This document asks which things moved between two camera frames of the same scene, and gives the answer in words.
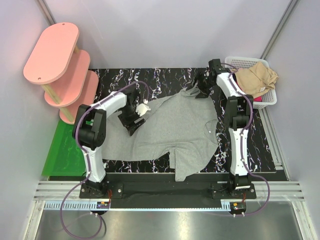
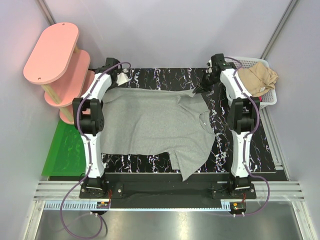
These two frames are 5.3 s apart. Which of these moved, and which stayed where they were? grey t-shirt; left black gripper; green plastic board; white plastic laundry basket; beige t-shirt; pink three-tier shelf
Moved: left black gripper; grey t-shirt
Stayed: green plastic board; pink three-tier shelf; white plastic laundry basket; beige t-shirt
